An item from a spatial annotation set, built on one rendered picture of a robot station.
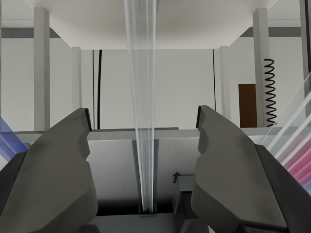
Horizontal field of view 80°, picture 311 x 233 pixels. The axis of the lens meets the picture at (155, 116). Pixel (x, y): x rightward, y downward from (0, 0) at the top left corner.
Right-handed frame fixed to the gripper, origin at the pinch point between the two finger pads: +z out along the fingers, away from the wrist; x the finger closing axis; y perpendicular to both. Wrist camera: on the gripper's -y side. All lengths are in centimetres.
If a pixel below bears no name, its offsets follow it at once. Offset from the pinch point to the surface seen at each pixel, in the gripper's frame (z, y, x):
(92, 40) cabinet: 70, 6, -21
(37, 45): 46, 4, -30
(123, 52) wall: 182, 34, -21
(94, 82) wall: 166, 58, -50
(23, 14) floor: 176, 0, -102
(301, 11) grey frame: 39, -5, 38
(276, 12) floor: 173, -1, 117
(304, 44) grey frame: 34, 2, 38
